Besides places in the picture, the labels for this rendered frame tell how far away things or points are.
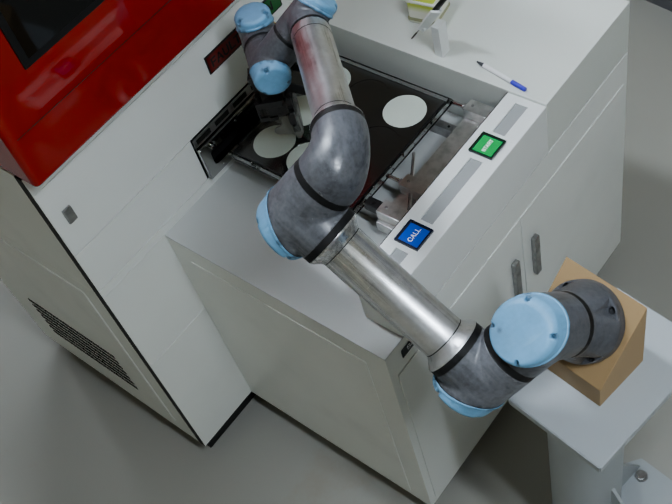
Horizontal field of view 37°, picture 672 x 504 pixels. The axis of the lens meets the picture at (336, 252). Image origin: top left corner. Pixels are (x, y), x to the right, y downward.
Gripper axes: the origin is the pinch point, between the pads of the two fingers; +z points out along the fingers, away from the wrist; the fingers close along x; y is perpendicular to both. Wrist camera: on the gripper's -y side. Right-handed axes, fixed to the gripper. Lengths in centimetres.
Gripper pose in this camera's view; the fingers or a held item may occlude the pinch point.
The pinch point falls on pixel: (302, 132)
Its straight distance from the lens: 225.4
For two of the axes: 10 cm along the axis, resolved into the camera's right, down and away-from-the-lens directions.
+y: -9.8, 1.6, 1.3
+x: 0.5, 7.9, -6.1
